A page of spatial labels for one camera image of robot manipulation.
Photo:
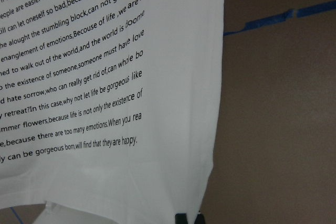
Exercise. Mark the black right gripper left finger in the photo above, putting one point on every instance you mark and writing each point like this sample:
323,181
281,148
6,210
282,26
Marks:
181,218

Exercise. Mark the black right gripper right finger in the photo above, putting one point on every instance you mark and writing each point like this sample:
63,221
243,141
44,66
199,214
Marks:
200,219

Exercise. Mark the white long-sleeve printed shirt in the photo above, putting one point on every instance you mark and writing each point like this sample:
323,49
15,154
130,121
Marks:
109,107

